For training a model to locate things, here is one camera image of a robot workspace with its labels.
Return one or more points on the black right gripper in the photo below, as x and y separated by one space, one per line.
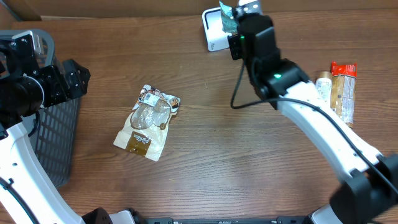
237 46

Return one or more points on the mint green wipes packet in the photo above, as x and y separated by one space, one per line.
229 24

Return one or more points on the white tube with gold cap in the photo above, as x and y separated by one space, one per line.
323 85

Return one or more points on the orange spaghetti packet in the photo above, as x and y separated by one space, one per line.
343 91

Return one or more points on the brown clear snack bag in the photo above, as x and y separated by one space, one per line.
146 128

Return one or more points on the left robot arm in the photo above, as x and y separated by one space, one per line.
28 194

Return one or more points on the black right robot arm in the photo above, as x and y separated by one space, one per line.
368 179

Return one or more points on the white barcode scanner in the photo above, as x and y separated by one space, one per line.
216 38

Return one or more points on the grey plastic mesh basket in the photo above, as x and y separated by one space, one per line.
48 107

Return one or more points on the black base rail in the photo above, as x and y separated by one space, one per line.
278 220

